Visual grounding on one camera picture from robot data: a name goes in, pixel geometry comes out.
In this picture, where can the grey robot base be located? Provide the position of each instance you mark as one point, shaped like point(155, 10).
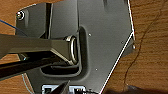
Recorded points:
point(100, 36)

